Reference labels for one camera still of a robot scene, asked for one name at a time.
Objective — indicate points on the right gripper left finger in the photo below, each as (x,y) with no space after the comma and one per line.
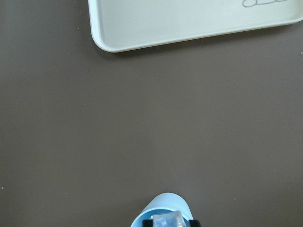
(147,223)

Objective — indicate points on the light blue plastic cup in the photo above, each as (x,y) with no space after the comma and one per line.
(164,203)

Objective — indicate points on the cream rabbit tray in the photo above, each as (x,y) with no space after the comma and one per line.
(123,25)

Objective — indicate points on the clear ice cube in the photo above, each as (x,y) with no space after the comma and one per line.
(171,219)

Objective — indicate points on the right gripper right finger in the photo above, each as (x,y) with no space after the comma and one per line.
(194,223)

